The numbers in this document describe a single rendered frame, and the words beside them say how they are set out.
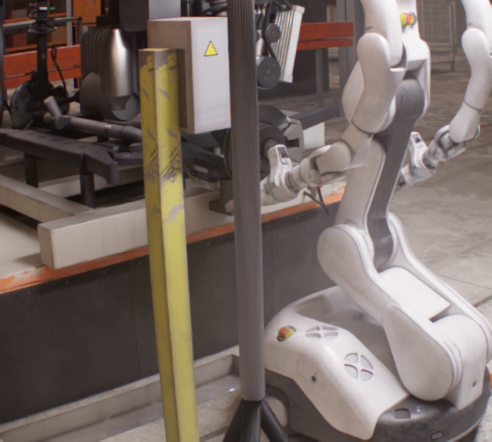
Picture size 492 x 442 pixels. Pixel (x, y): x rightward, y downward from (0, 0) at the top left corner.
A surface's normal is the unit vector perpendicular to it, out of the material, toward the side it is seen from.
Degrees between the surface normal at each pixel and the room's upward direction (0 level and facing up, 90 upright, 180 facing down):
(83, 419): 90
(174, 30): 90
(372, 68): 101
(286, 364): 90
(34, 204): 90
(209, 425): 0
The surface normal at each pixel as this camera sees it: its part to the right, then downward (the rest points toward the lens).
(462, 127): -0.74, 0.11
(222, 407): -0.04, -0.97
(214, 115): 0.65, 0.16
